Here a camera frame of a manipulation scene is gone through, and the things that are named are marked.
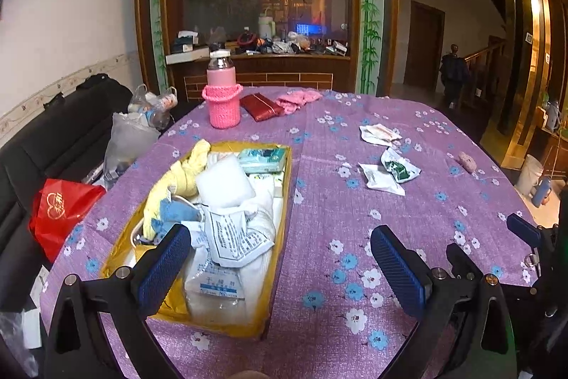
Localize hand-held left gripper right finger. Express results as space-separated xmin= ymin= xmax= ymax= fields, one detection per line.
xmin=370 ymin=226 xmax=518 ymax=379

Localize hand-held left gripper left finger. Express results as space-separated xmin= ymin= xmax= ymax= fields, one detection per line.
xmin=42 ymin=223 xmax=192 ymax=379

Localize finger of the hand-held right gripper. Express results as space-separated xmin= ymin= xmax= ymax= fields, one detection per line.
xmin=506 ymin=212 xmax=544 ymax=249
xmin=445 ymin=243 xmax=480 ymax=286

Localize blue cloth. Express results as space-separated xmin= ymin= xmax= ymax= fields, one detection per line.
xmin=151 ymin=199 xmax=201 ymax=238

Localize clear packet blue print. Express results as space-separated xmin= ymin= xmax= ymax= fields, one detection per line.
xmin=183 ymin=259 xmax=249 ymax=318

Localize white packet black text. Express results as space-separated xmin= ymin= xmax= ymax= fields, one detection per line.
xmin=205 ymin=208 xmax=277 ymax=267

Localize yellow towel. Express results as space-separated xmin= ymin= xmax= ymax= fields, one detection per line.
xmin=143 ymin=139 xmax=212 ymax=238

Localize white foam block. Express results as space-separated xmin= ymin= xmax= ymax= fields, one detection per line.
xmin=195 ymin=159 xmax=257 ymax=210

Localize gold-edged white foam box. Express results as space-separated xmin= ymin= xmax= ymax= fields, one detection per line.
xmin=100 ymin=140 xmax=294 ymax=339

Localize teal cartoon tissue pack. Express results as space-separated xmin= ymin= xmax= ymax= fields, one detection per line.
xmin=236 ymin=147 xmax=290 ymax=176

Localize blue thermos flask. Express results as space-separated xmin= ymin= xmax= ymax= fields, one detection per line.
xmin=531 ymin=176 xmax=553 ymax=209

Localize white plastic bucket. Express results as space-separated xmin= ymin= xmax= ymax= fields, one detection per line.
xmin=516 ymin=154 xmax=545 ymax=197

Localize purple floral tablecloth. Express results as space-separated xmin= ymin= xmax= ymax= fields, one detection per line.
xmin=40 ymin=86 xmax=551 ymax=379

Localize plain white packet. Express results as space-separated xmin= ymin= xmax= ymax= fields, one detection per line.
xmin=357 ymin=163 xmax=406 ymax=197

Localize green and white packet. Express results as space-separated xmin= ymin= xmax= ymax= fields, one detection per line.
xmin=380 ymin=147 xmax=421 ymax=184

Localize grey plastic bag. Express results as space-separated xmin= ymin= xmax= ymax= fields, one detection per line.
xmin=103 ymin=112 xmax=161 ymax=190

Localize white papers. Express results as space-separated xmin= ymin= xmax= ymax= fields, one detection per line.
xmin=20 ymin=266 xmax=47 ymax=351

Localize clear bag of bottles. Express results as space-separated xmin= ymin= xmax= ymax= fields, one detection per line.
xmin=128 ymin=85 xmax=179 ymax=129

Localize person in dark clothes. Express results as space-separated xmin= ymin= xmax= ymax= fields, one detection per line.
xmin=438 ymin=44 xmax=472 ymax=107

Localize pink knitted bottle holder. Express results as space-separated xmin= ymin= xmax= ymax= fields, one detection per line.
xmin=202 ymin=83 xmax=244 ymax=130

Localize wooden stair railing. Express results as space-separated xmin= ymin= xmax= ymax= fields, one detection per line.
xmin=461 ymin=36 xmax=509 ymax=107

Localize black sofa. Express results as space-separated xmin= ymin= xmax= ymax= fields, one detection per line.
xmin=0 ymin=72 xmax=198 ymax=313

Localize red pouch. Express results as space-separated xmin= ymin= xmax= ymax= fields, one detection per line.
xmin=240 ymin=93 xmax=285 ymax=123

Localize pink cloth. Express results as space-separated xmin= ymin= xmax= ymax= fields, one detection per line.
xmin=275 ymin=90 xmax=323 ymax=114

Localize pink-sleeved glass bottle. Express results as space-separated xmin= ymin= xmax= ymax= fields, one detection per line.
xmin=206 ymin=49 xmax=237 ymax=89

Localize brown wooden door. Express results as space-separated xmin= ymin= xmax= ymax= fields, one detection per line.
xmin=407 ymin=1 xmax=446 ymax=92

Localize wooden glass-front cabinet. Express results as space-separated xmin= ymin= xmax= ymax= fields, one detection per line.
xmin=134 ymin=0 xmax=400 ymax=104

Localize white kettle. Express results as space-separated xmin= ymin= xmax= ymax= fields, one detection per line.
xmin=258 ymin=16 xmax=279 ymax=41

